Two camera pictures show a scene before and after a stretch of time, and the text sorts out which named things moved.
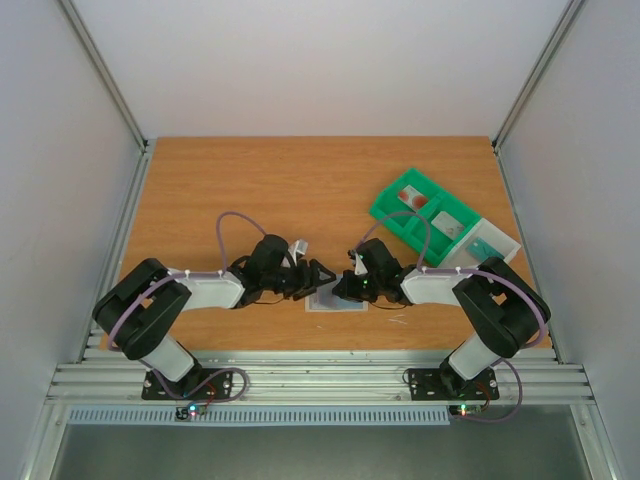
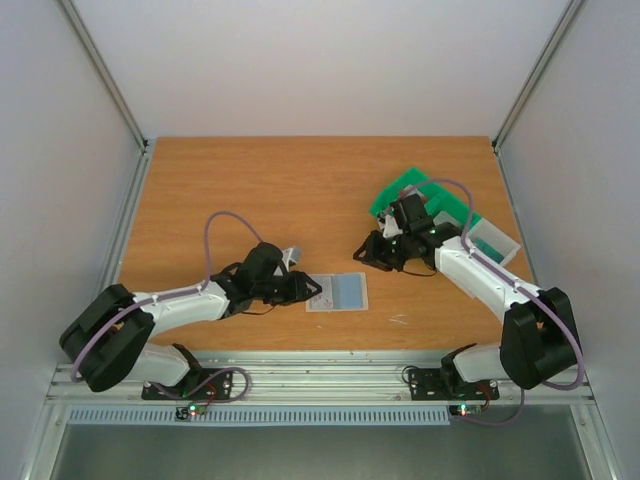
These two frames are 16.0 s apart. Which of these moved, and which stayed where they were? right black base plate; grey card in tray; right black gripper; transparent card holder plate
Moved: right black gripper
Stayed: grey card in tray; right black base plate; transparent card holder plate
